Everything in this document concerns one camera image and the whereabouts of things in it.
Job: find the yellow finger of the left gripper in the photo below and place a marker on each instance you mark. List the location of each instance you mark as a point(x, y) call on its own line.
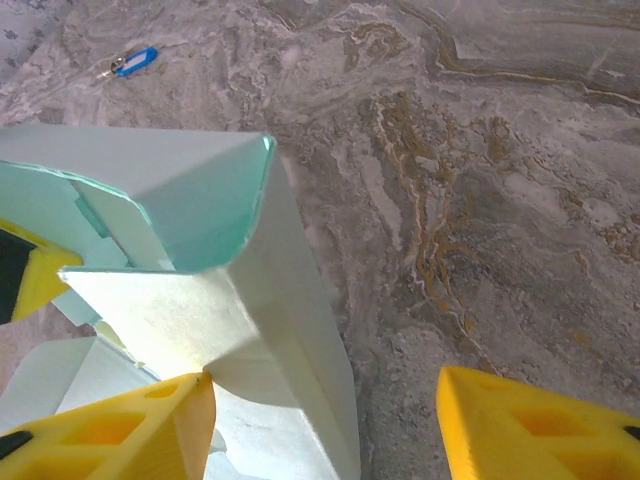
point(45, 270)

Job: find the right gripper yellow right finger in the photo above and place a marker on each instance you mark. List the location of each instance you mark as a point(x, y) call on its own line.
point(500, 430)

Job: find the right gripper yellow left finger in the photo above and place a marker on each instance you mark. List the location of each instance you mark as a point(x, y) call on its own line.
point(150, 435)

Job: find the light teal paper box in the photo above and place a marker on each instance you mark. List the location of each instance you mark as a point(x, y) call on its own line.
point(280, 310)

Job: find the blue key tag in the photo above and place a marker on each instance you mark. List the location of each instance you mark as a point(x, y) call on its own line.
point(137, 61)

